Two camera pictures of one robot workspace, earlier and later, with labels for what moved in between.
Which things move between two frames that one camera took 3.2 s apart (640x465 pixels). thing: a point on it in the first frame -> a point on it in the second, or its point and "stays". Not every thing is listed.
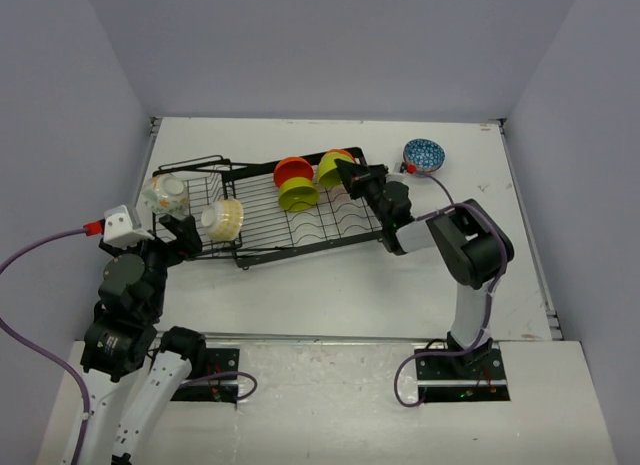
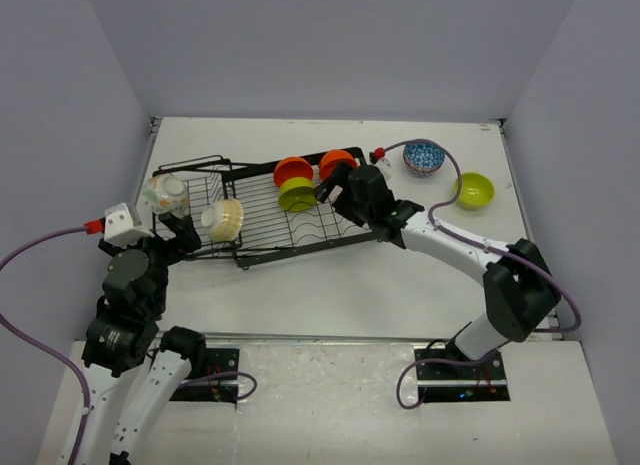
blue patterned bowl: [425, 155] stays
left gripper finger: [172, 225] stays
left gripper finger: [188, 229] stays
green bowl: [328, 174] -> [476, 191]
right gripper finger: [357, 178] -> [328, 191]
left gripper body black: [160, 253] stays
